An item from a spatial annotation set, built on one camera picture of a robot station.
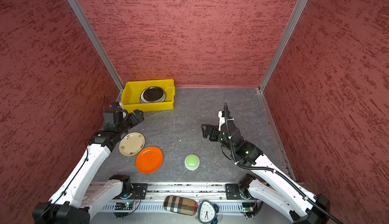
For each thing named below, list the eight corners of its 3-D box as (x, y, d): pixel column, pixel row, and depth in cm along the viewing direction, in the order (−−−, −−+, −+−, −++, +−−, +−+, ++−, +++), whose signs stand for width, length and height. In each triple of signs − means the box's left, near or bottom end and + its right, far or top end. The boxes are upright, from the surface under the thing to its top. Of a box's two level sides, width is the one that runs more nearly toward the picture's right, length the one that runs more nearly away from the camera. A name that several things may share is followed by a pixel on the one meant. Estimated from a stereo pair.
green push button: (184, 169, 83) (184, 168, 81) (185, 155, 88) (185, 153, 86) (199, 170, 83) (199, 168, 81) (199, 155, 88) (199, 153, 86)
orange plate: (133, 173, 82) (132, 172, 80) (140, 148, 91) (139, 146, 89) (160, 173, 82) (159, 172, 80) (164, 148, 91) (164, 146, 89)
